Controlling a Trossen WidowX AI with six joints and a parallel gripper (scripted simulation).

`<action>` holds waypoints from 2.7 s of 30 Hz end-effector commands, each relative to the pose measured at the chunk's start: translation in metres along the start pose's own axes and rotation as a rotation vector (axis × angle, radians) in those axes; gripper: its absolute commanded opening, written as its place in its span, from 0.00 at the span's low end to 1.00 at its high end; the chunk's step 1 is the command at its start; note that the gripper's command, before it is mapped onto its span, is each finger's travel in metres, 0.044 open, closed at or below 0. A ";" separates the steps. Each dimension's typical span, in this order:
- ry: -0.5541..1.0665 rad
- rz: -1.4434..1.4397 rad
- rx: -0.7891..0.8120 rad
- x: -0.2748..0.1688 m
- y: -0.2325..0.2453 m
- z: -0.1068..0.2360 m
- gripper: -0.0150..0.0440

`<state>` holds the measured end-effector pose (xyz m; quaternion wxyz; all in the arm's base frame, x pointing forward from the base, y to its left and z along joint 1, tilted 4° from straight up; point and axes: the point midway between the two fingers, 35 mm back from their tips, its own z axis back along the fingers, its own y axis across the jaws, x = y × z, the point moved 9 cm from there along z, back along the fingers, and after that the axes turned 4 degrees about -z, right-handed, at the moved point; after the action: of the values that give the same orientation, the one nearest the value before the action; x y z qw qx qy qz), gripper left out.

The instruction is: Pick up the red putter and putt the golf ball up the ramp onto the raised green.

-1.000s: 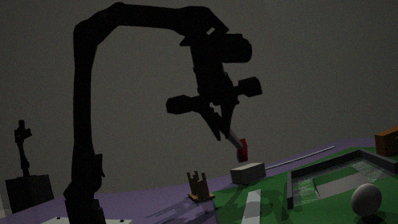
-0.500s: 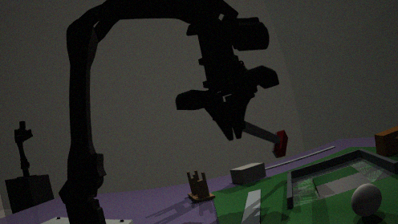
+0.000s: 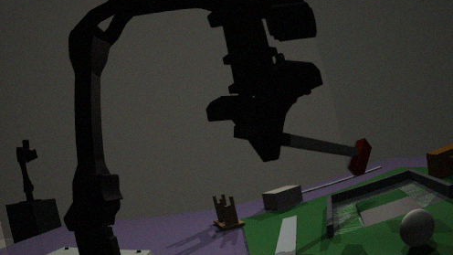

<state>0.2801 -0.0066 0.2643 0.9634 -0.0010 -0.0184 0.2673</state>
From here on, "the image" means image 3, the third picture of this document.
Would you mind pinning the green putting mat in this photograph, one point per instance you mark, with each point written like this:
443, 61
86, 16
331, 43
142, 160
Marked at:
262, 231

